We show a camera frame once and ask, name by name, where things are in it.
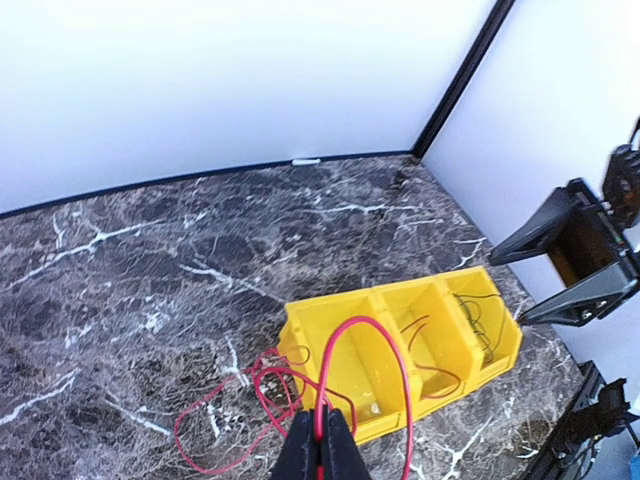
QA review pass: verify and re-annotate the white tape strip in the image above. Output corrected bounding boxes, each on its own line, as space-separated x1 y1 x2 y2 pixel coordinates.
291 158 321 167

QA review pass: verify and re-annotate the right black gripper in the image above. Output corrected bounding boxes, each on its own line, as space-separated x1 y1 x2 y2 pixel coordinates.
488 178 639 327

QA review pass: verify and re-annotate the red cable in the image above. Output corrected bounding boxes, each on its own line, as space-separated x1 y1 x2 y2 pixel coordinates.
399 314 464 400

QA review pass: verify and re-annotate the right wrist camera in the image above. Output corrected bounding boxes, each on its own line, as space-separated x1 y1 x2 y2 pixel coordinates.
602 121 639 229

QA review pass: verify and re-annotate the right black frame post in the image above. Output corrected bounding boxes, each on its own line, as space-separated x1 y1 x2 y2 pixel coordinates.
411 0 516 159

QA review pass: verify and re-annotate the yellow bin middle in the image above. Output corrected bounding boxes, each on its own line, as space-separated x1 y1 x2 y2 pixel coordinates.
373 277 481 418

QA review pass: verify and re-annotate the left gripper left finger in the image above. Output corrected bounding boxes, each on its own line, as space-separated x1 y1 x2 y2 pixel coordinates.
271 411 318 480

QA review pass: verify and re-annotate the black cable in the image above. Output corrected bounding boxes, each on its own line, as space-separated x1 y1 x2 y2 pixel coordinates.
453 292 504 364

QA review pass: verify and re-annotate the thin red wire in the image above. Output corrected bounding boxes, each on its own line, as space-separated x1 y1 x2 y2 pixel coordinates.
173 315 416 480

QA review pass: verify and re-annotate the yellow bin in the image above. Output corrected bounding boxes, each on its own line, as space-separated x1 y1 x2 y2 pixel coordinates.
373 277 481 418
442 267 523 388
277 289 406 445

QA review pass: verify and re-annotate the yellow bin left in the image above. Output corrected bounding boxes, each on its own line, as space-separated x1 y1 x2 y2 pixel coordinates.
277 289 406 445

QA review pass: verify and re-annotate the yellow bin right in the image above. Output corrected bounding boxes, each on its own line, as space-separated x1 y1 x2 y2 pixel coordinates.
442 267 523 388

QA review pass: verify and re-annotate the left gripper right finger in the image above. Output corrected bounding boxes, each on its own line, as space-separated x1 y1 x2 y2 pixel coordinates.
319 406 371 480

